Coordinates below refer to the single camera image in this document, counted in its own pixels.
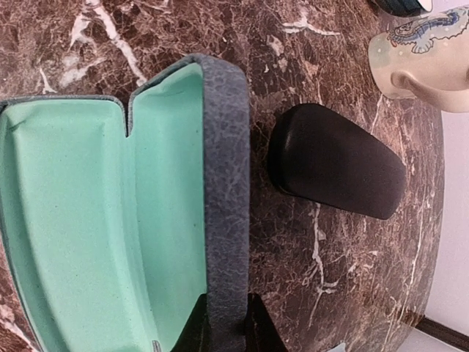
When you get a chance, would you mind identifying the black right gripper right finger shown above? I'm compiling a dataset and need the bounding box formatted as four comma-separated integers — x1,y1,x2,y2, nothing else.
245,293,288,352

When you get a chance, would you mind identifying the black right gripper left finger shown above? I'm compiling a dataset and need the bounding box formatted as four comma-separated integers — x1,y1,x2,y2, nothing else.
175,293,210,352

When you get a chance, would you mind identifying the blue grey glasses case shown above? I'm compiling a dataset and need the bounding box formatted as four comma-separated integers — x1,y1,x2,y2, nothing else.
1,54,250,351

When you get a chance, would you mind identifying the black glasses case beige lining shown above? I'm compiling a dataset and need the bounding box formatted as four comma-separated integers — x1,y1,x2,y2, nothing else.
267,103,406,220

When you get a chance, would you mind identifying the light blue cloth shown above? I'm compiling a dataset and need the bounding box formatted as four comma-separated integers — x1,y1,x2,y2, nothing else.
328,342,347,352

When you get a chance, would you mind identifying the cream ceramic mug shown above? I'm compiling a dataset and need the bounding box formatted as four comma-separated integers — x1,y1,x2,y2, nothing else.
368,5,468,113

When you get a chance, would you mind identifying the white teal ceramic bowl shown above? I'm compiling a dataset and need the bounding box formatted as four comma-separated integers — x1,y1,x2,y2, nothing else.
373,0,433,17

